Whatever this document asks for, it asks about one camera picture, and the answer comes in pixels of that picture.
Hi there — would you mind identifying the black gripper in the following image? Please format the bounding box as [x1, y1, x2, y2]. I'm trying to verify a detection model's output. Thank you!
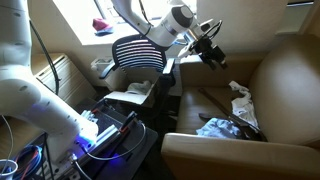
[191, 34, 230, 71]

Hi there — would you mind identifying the blue striped shirt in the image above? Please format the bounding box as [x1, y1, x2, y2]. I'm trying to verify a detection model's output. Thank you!
[195, 117, 243, 139]

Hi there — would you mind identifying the plain white cloth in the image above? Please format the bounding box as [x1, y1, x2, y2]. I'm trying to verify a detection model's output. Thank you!
[126, 79, 153, 96]

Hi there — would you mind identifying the tan leather couch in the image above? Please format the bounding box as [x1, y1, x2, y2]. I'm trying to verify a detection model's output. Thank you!
[160, 33, 320, 180]

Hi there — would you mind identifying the black slatted office chair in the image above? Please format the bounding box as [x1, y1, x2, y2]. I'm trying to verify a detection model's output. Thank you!
[99, 33, 178, 121]

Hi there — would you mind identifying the white printed garment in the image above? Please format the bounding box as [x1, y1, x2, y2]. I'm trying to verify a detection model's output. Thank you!
[228, 80, 261, 134]

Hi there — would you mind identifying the open cardboard box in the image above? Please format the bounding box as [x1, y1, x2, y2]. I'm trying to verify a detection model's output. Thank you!
[103, 66, 162, 108]

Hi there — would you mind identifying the small white box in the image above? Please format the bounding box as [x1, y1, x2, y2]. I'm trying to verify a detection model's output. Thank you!
[90, 57, 116, 73]

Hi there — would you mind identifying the red and blue cap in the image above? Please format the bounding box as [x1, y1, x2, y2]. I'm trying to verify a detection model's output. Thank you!
[91, 17, 115, 36]

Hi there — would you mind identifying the dark framed window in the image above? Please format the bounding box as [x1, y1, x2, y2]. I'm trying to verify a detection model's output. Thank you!
[94, 0, 198, 24]

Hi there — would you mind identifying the black robot table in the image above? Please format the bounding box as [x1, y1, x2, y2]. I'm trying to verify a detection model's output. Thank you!
[33, 96, 159, 180]

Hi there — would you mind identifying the light wooden cabinet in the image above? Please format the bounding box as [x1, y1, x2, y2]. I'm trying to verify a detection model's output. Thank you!
[31, 52, 98, 108]

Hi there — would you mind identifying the light wooden desk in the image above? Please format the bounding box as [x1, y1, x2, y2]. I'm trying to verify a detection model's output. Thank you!
[0, 114, 48, 158]

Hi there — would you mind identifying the white paper cup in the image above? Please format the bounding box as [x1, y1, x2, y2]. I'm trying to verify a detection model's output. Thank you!
[0, 159, 18, 180]

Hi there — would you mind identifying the black clamp red handle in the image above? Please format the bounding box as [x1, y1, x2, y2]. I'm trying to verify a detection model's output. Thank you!
[118, 110, 138, 135]

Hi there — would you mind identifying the white looped cable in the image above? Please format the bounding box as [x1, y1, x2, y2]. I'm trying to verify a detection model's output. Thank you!
[71, 121, 148, 180]

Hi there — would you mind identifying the blue coiled cable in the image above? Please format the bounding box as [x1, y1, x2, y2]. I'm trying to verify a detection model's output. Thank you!
[11, 143, 44, 180]

